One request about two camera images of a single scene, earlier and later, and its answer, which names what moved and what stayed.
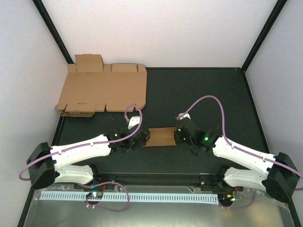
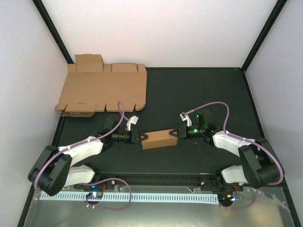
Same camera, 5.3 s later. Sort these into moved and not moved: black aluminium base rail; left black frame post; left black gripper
Moved: left black gripper
Not moved: black aluminium base rail; left black frame post
